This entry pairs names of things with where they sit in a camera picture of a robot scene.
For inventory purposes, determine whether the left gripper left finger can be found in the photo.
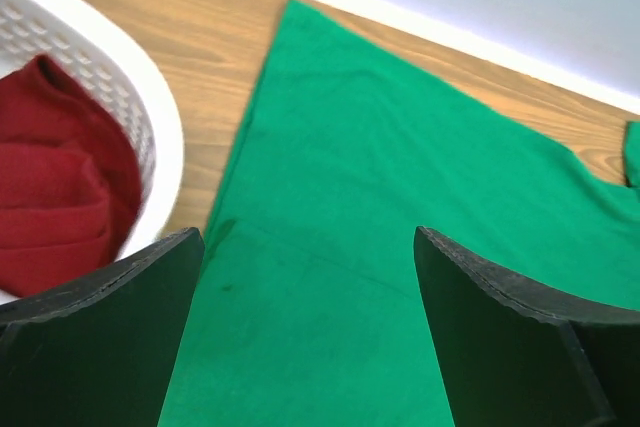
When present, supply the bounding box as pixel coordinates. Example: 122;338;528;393
1;228;204;427

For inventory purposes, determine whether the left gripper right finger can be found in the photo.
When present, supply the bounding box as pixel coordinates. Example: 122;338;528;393
414;227;639;426

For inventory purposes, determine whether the green t shirt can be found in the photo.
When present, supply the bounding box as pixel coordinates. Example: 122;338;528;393
160;0;639;426

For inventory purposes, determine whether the red t shirt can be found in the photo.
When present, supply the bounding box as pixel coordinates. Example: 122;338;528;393
1;55;142;297

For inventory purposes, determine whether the white plastic laundry basket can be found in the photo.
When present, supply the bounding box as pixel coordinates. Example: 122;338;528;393
0;0;187;308

